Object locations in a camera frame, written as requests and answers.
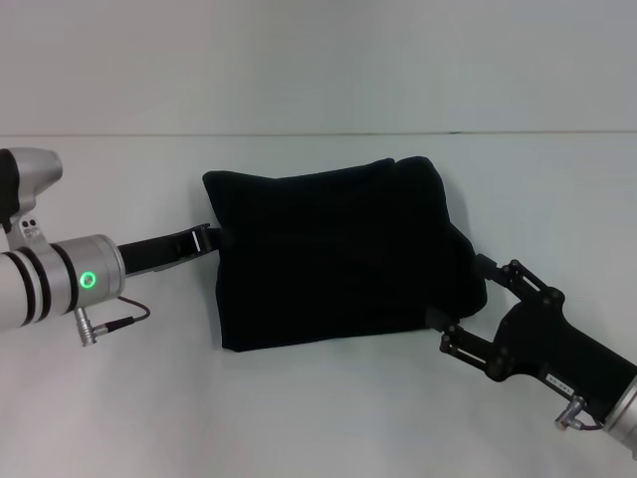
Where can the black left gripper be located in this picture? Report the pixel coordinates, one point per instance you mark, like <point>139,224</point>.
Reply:
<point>159,251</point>

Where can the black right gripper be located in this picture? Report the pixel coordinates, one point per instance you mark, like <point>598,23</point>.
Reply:
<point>547,343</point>

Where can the black shirt with FREE print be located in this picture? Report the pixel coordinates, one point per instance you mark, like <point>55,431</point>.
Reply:
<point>348,259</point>

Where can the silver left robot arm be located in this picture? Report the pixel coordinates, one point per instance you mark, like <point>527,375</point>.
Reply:
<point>60,284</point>

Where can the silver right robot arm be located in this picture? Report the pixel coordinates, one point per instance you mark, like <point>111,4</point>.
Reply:
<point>624,418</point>

